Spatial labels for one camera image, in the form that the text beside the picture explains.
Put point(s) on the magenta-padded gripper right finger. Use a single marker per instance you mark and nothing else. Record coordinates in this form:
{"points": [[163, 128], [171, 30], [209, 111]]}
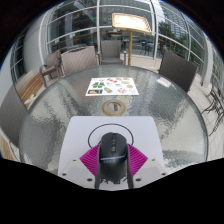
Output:
{"points": [[137, 162]]}

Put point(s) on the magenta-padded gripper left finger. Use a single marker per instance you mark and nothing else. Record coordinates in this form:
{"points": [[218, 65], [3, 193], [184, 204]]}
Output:
{"points": [[88, 163]]}

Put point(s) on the black computer mouse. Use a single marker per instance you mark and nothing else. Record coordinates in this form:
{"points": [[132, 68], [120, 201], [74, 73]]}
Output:
{"points": [[113, 160]]}

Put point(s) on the white mouse pad with outline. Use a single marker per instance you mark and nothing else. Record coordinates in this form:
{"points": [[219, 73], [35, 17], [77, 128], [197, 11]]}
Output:
{"points": [[80, 133]]}

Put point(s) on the beige tape roll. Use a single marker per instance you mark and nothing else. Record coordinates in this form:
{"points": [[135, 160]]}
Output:
{"points": [[106, 108]]}

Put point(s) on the colourful printed picture sheet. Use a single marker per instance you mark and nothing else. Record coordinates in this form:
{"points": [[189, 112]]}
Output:
{"points": [[111, 86]]}

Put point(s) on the wooden slat bench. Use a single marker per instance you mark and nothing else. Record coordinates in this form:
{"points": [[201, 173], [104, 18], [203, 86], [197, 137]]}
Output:
{"points": [[6, 148], [30, 86]]}

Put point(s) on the grey wicker chair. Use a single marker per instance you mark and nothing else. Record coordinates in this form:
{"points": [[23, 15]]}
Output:
{"points": [[51, 63], [176, 68], [11, 116], [110, 50], [78, 60]]}

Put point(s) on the dark metal outdoor furniture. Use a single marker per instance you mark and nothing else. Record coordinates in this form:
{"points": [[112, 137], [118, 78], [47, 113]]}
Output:
{"points": [[215, 103]]}

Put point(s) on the gold framed menu stand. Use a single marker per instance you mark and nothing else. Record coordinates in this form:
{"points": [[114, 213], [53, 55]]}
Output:
{"points": [[131, 21]]}

